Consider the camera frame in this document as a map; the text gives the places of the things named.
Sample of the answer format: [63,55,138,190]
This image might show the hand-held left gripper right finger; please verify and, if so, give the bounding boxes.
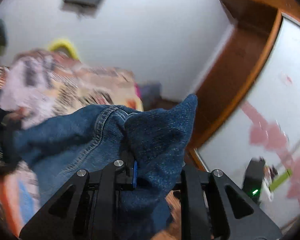
[180,162,283,240]

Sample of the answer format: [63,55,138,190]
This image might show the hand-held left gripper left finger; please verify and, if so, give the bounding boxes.
[19,152,138,240]

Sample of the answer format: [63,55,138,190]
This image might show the blue denim jacket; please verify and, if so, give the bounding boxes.
[1,94,198,240]

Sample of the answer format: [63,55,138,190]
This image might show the purple bag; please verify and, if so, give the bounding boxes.
[139,81,163,108]

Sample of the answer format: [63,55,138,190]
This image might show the printed blanket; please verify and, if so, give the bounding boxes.
[0,50,144,233]

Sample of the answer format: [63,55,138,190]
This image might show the yellow round object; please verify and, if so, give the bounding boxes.
[47,39,80,60]

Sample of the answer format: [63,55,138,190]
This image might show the pink heart wall stickers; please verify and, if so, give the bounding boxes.
[240,74,300,205]

